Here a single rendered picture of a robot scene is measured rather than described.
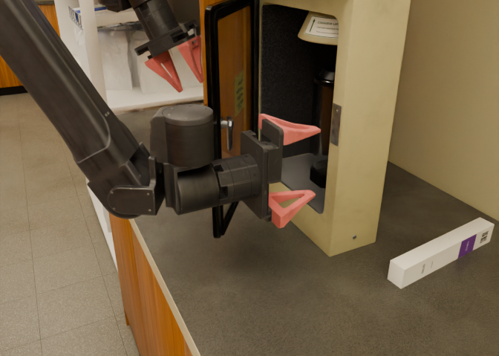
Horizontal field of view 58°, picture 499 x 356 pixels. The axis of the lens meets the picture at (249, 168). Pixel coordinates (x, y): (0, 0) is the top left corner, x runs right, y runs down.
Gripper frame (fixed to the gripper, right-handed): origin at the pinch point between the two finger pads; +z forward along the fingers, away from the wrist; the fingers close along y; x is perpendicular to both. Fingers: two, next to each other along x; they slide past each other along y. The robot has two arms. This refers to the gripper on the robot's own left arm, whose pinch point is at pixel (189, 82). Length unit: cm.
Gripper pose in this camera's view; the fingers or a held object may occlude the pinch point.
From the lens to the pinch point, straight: 82.0
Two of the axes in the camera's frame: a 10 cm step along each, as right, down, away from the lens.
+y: -8.8, 3.0, 3.7
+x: -2.2, 4.3, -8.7
